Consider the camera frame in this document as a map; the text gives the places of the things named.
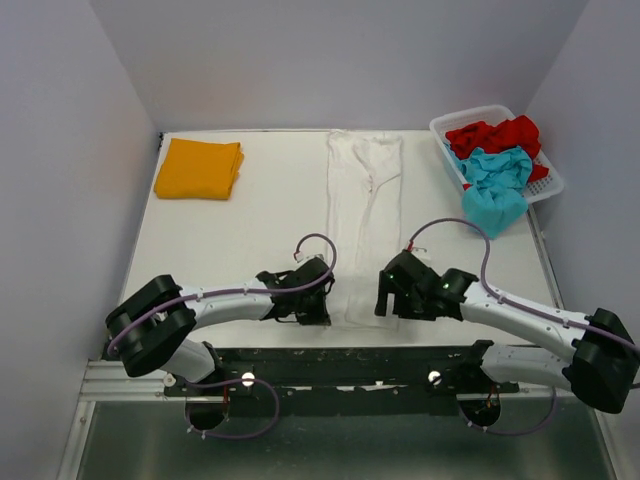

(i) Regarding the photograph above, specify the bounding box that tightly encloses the white t-shirt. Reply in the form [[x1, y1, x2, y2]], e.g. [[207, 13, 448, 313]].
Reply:
[[327, 130, 403, 333]]

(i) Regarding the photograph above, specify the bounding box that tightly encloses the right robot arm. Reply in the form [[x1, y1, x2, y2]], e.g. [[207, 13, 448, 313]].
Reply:
[[374, 250, 639, 414]]

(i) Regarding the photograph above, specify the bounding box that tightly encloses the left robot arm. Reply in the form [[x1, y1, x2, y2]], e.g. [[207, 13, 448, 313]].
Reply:
[[105, 256, 334, 395]]

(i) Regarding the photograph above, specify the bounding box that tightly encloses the turquoise t-shirt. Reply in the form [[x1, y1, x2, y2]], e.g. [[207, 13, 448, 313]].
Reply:
[[446, 146, 533, 239]]

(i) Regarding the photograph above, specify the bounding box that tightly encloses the white plastic laundry basket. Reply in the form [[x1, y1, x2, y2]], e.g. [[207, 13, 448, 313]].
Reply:
[[429, 104, 565, 204]]

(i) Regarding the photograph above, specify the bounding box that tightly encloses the folded orange t-shirt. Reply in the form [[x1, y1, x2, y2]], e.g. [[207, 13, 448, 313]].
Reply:
[[153, 139, 244, 201]]

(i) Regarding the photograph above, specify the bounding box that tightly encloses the red t-shirt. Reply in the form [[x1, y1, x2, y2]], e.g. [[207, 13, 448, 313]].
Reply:
[[445, 115, 550, 184]]

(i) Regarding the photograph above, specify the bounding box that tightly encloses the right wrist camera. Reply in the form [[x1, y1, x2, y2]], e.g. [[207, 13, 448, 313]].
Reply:
[[407, 245, 432, 263]]

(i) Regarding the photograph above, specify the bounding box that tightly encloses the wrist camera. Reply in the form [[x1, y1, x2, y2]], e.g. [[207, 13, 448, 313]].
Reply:
[[293, 251, 325, 264], [407, 245, 432, 263]]

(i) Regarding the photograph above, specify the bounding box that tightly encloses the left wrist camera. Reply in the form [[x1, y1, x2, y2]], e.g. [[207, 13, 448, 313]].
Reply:
[[293, 251, 325, 264]]

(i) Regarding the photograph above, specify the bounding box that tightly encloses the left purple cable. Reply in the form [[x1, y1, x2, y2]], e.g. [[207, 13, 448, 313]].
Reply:
[[106, 233, 339, 441]]

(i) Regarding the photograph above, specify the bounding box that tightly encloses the purple cable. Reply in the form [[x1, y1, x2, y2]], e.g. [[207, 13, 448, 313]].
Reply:
[[106, 233, 339, 441], [405, 217, 640, 436]]

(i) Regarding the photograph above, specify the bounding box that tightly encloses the black mounting rail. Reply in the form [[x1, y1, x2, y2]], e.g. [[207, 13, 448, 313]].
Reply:
[[164, 341, 519, 418]]

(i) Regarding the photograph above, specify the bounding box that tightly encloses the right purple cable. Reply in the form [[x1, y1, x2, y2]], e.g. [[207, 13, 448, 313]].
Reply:
[[405, 217, 640, 436]]

